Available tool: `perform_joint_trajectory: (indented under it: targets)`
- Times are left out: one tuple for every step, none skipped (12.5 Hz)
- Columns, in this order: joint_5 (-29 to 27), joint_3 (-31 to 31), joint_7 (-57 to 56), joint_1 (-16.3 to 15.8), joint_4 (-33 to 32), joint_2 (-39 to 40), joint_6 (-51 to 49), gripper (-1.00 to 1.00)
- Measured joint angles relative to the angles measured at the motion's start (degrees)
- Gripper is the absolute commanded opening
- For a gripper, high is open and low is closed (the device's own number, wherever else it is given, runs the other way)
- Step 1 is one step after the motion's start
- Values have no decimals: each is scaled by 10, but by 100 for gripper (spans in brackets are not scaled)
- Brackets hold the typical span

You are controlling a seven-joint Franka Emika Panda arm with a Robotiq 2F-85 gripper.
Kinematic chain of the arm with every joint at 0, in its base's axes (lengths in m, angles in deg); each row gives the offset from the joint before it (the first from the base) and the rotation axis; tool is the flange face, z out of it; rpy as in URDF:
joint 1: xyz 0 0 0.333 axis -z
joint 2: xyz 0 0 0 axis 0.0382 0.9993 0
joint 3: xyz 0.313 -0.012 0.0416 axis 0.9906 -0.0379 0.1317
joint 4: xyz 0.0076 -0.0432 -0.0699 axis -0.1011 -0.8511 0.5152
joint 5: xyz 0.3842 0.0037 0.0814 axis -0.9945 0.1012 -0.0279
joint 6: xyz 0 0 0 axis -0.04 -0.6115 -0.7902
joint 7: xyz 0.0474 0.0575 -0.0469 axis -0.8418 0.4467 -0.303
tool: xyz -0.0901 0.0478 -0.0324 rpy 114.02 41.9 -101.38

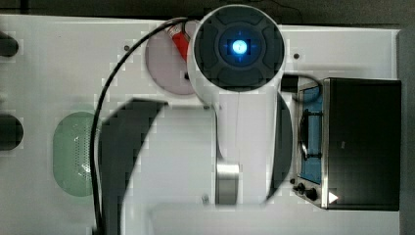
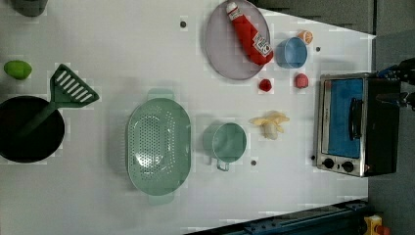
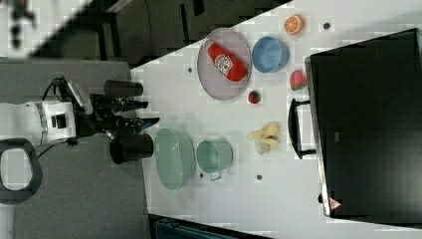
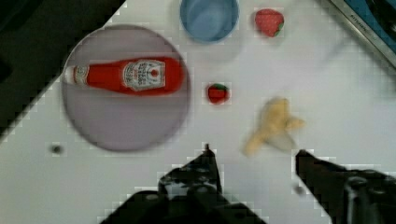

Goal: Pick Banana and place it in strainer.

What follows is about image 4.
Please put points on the grey round plate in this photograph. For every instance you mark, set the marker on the grey round plate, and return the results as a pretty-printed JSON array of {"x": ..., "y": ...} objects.
[{"x": 120, "y": 122}]

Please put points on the blue bowl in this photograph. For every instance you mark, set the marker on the blue bowl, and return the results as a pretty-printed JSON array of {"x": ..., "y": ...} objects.
[{"x": 209, "y": 21}]

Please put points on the large pink plush strawberry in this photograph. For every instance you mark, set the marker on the large pink plush strawberry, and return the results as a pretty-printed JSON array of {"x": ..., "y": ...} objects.
[{"x": 269, "y": 21}]

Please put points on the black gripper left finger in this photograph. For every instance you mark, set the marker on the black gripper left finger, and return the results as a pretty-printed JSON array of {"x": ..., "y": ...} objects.
[{"x": 191, "y": 194}]

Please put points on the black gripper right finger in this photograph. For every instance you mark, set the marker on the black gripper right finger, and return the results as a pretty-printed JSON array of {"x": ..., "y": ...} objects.
[{"x": 349, "y": 196}]

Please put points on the red ketchup bottle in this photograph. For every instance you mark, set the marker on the red ketchup bottle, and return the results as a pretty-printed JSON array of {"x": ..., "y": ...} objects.
[{"x": 150, "y": 76}]

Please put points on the yellow plush banana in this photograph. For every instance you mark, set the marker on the yellow plush banana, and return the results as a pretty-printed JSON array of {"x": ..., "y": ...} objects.
[{"x": 275, "y": 126}]

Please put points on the small red plush strawberry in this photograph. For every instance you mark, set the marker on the small red plush strawberry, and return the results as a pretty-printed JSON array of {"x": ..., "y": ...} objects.
[{"x": 218, "y": 93}]

